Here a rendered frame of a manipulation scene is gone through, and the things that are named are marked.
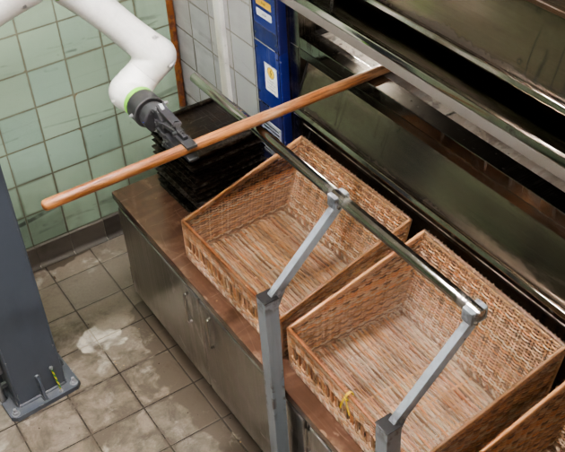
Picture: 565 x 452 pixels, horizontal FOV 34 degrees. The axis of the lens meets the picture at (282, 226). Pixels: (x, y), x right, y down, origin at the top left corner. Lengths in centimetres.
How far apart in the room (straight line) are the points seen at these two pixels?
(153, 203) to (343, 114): 80
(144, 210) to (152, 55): 77
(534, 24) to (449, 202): 62
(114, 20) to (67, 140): 125
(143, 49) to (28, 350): 120
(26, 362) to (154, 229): 65
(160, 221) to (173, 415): 68
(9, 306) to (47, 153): 82
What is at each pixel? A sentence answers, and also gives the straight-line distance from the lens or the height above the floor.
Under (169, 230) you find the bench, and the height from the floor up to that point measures 58.
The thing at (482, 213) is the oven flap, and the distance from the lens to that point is 242.
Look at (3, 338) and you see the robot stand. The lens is 320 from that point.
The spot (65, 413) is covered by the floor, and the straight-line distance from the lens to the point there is 338.
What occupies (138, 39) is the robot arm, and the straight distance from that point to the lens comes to 257.
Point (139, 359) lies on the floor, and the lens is 349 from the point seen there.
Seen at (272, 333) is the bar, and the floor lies 84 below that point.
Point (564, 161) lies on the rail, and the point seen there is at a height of 143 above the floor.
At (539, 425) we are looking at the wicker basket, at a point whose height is 73.
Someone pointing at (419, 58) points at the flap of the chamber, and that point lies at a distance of 228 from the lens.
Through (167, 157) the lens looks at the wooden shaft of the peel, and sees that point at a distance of 234.
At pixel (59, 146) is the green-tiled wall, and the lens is 373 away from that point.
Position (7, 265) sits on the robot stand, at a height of 63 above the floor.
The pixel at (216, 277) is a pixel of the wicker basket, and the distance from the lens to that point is 282.
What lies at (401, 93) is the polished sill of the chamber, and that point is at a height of 118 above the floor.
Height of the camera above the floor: 252
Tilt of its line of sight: 39 degrees down
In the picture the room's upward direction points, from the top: 4 degrees counter-clockwise
